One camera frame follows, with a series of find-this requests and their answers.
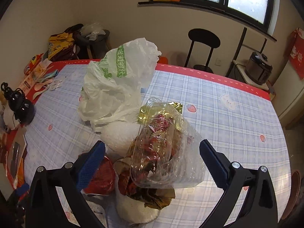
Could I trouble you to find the brown electric pressure cooker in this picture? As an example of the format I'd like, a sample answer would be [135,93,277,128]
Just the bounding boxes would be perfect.
[245,51,273,86]

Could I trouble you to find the brown round bin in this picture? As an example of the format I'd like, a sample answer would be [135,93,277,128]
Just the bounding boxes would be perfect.
[281,170,302,219]

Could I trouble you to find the pink plastic spoon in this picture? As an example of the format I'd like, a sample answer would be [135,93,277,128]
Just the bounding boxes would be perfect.
[32,79,54,99]

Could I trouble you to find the dark stool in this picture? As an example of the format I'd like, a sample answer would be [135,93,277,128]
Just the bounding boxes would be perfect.
[75,24,111,60]

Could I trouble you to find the black round-back chair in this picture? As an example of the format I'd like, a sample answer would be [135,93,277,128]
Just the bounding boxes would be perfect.
[184,28,221,74]

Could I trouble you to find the black frame side table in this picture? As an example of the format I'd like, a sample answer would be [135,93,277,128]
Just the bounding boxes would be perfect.
[225,27,276,93]

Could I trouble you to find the red printed cloth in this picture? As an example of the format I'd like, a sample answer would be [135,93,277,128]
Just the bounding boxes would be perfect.
[288,28,304,81]

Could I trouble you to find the blue plastic spoon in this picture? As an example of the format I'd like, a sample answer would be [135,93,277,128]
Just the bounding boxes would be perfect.
[44,69,59,79]

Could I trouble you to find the white plastic bag green print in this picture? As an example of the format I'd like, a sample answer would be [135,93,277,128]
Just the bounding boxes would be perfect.
[78,37,162,132]

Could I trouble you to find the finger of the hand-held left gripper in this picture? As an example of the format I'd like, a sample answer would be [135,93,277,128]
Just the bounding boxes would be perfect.
[9,183,31,204]

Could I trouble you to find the red orange packet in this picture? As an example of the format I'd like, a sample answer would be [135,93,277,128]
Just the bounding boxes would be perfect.
[24,54,44,75]

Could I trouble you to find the clear plastic container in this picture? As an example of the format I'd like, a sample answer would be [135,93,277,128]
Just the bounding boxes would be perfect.
[129,97,206,189]

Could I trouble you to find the yellow snack bag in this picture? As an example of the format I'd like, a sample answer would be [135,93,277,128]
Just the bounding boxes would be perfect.
[47,32,76,61]

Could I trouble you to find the clear plastic bag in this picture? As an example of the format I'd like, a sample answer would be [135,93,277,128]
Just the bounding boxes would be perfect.
[81,22,106,40]

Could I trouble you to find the small white paper scraps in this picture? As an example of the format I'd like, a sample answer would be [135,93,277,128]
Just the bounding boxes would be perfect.
[49,79,63,91]

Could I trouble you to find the maroon bag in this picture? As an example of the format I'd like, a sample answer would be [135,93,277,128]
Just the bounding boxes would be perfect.
[51,24,85,62]

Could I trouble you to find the black kettle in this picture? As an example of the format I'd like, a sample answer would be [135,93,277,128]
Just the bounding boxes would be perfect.
[1,82,36,125]

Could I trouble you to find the white printed paper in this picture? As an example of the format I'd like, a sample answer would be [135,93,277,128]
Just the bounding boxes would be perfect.
[84,193,107,228]

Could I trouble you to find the gold foil wrapper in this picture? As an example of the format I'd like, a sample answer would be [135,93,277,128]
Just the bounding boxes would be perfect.
[138,102,183,124]

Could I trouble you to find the crumpled brown wrappers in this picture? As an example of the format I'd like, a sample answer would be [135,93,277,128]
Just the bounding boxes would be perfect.
[113,158,176,211]

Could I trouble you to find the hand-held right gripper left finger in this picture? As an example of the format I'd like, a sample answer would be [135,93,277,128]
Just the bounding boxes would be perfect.
[25,141,110,228]

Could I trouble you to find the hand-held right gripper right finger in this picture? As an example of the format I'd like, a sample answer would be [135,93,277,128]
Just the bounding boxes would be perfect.
[199,140,278,228]

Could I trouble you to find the red foil packet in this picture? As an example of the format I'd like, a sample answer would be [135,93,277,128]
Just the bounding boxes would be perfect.
[82,155,117,195]

